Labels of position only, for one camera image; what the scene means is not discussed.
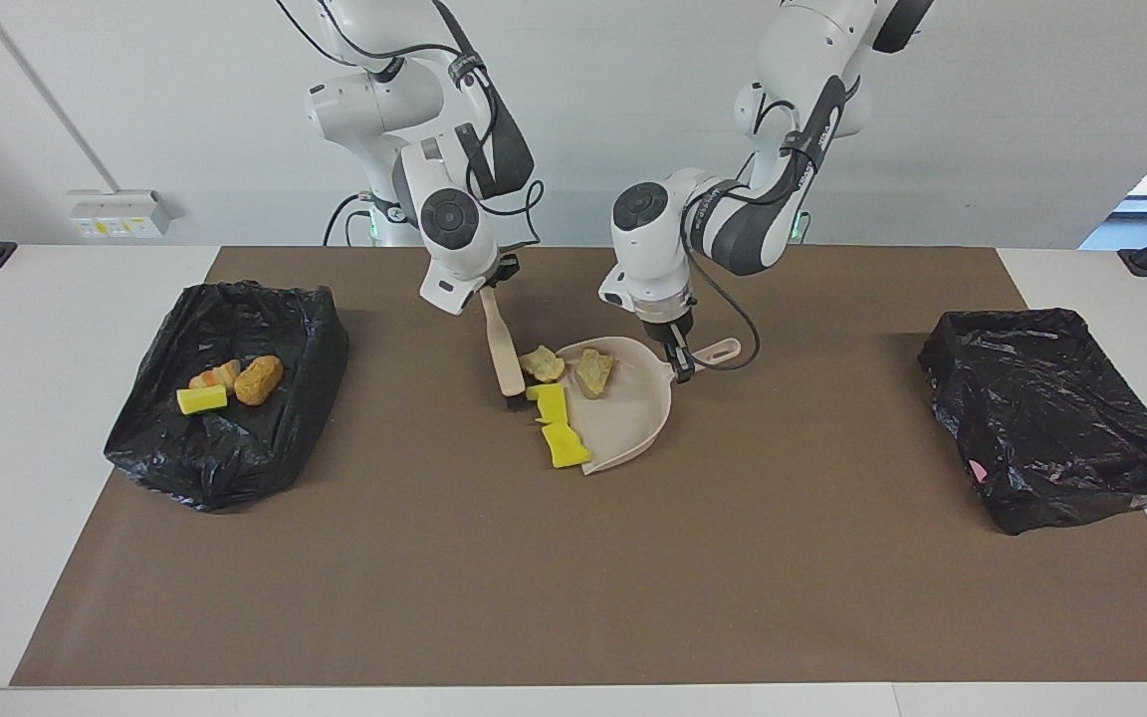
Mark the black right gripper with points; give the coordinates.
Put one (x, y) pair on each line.
(499, 274)

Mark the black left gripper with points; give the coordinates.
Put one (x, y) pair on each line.
(666, 324)

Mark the beige plastic dustpan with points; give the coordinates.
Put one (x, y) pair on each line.
(633, 408)

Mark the beige hand brush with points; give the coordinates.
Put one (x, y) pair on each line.
(504, 349)

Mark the torn bread piece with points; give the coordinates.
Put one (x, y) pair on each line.
(542, 363)
(593, 373)

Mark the yellow sponge piece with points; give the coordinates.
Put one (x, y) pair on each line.
(566, 445)
(202, 400)
(551, 403)

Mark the brown fried nugget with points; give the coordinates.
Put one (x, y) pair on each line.
(258, 380)

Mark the bread piece with orange crust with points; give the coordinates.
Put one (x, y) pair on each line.
(218, 374)

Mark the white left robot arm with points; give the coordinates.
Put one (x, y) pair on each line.
(648, 259)

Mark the black bag lined bin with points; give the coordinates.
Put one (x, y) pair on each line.
(225, 448)
(1041, 418)

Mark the brown table mat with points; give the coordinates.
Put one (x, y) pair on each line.
(573, 617)

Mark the white wall socket box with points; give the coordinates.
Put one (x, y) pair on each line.
(115, 214)

